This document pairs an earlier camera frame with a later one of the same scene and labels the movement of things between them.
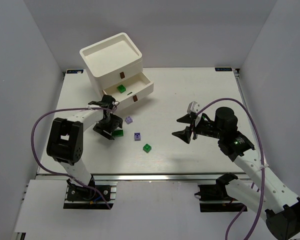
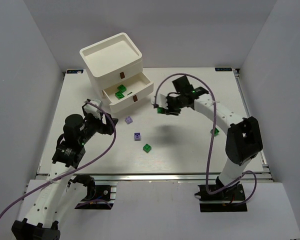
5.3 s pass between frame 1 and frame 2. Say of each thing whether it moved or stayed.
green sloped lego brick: stayed
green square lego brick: stayed
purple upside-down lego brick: stayed
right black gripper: moved
